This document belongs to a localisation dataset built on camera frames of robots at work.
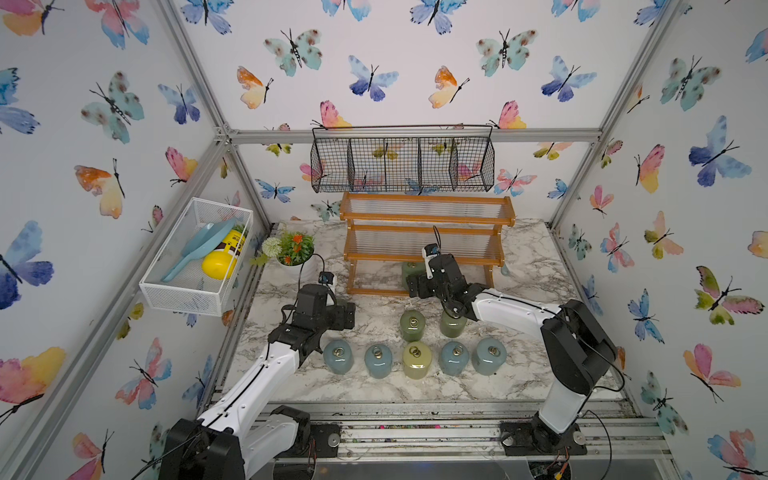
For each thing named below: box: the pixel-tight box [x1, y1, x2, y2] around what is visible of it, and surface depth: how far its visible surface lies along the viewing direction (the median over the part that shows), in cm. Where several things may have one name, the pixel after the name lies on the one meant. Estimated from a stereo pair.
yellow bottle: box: [202, 225, 246, 281], surface depth 71 cm
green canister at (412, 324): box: [400, 309, 426, 343], surface depth 88 cm
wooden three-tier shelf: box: [340, 191, 516, 297], surface depth 114 cm
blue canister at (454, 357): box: [439, 341, 470, 376], surface depth 82 cm
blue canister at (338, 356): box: [323, 339, 354, 375], surface depth 82 cm
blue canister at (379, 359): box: [365, 344, 393, 379], surface depth 82 cm
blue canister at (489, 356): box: [471, 338, 507, 376], surface depth 82 cm
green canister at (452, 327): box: [440, 311, 467, 338], surface depth 91 cm
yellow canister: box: [403, 341, 433, 380], surface depth 81 cm
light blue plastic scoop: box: [161, 218, 237, 283], surface depth 70 cm
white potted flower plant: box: [250, 231, 315, 281], surface depth 97 cm
